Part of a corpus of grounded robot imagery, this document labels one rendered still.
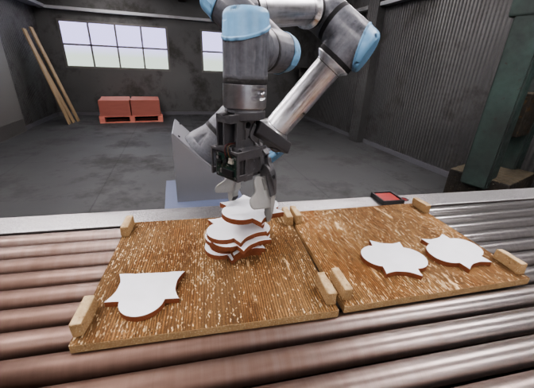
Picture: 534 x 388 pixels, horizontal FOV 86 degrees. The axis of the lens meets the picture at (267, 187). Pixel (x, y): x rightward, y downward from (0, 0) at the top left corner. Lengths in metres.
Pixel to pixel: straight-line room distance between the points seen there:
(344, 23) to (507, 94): 2.34
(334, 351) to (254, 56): 0.46
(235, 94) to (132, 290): 0.37
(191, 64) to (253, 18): 8.03
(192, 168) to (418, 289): 0.72
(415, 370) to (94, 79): 8.57
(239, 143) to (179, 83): 8.02
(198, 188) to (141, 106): 6.52
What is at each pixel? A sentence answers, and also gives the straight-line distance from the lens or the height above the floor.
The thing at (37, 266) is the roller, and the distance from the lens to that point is 0.77.
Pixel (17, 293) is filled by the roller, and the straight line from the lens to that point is 0.70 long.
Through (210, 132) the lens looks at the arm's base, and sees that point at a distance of 0.99.
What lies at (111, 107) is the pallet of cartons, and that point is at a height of 0.34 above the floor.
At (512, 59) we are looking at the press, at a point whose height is 1.44.
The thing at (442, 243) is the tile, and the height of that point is 0.95.
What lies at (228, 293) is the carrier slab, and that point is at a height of 0.94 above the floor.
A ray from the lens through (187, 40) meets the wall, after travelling 8.51.
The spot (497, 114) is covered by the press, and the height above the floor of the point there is 1.02.
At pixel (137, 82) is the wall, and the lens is 8.55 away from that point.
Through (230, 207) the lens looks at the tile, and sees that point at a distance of 0.59.
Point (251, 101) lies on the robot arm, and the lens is 0.48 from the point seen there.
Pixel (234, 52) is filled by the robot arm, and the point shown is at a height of 1.33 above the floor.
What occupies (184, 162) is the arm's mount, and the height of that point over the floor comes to 1.01.
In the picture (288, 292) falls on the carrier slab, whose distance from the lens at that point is 0.55.
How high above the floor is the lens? 1.31
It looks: 23 degrees down
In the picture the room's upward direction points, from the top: 2 degrees clockwise
